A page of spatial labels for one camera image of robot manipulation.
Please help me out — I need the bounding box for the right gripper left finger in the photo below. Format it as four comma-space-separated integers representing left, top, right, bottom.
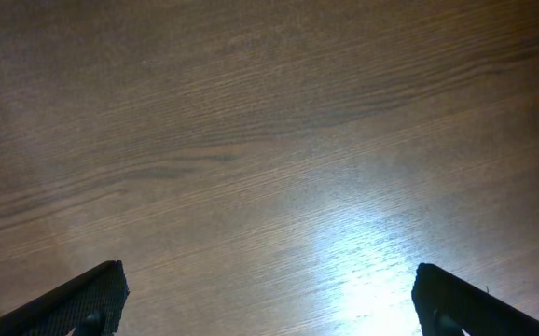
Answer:
0, 260, 130, 336

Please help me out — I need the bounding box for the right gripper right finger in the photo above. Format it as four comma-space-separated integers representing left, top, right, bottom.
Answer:
411, 263, 539, 336

